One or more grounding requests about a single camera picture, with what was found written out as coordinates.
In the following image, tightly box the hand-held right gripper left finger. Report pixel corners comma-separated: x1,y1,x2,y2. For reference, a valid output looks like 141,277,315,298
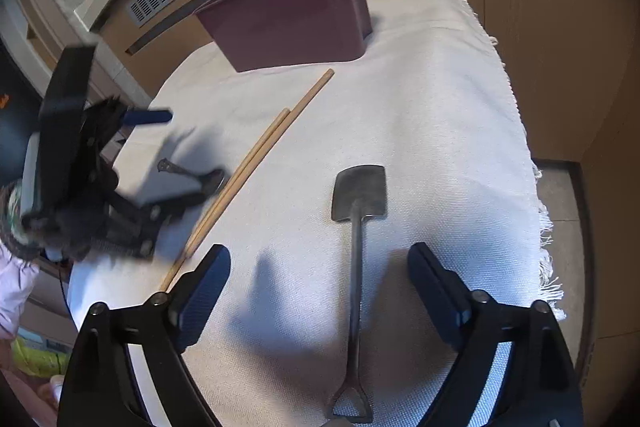
56,243,232,427

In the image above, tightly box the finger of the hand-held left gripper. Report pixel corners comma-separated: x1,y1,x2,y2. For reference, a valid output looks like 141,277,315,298
106,108,174,142
106,169,227,254

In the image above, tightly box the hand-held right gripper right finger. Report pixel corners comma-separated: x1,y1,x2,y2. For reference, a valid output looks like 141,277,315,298
406,243,585,427

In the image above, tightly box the small metal utensil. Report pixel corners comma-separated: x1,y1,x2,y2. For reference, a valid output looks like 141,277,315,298
157,159,204,182

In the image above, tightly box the metal shovel-shaped spoon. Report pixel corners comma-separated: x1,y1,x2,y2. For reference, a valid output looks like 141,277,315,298
327,164,389,425

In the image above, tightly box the maroon utensil holder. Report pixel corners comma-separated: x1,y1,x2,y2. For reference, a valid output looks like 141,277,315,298
194,0,374,74

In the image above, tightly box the wooden chopstick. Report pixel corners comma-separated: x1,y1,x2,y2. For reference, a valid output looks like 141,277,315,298
160,108,292,293
187,68,335,258

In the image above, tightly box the yellow-green packet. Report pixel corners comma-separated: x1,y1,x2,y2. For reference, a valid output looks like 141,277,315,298
10,336,71,379

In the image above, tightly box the white woven cloth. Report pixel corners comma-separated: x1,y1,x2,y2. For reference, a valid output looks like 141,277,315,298
67,0,569,427

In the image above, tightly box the black cable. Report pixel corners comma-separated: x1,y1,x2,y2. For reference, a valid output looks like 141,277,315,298
59,261,72,310

